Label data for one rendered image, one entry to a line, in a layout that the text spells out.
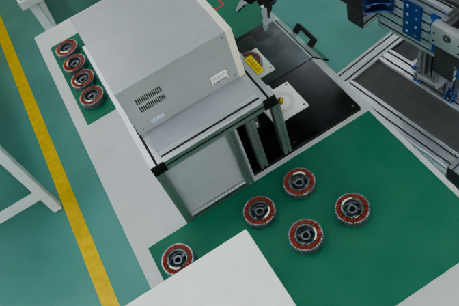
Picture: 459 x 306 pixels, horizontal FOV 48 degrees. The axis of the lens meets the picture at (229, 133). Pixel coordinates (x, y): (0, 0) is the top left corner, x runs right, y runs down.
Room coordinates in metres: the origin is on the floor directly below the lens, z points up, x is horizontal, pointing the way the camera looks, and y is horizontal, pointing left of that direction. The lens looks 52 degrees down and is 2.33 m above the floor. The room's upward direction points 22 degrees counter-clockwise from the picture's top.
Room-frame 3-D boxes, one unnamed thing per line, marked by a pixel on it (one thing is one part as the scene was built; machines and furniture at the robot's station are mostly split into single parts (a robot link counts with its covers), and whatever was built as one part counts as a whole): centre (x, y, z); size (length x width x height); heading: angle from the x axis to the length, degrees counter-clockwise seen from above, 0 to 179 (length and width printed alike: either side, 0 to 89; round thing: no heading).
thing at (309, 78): (1.38, -0.19, 0.76); 0.64 x 0.47 x 0.02; 11
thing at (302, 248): (0.72, -0.10, 0.77); 0.11 x 0.11 x 0.04
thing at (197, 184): (0.99, 0.12, 0.91); 0.28 x 0.03 x 0.32; 101
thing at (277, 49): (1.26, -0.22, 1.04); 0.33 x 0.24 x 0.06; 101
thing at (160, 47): (1.33, 0.11, 1.22); 0.44 x 0.39 x 0.20; 11
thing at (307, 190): (0.91, -0.16, 0.77); 0.11 x 0.11 x 0.04
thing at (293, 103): (1.26, -0.23, 0.78); 0.15 x 0.15 x 0.01; 11
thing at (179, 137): (1.32, 0.11, 1.09); 0.68 x 0.44 x 0.05; 11
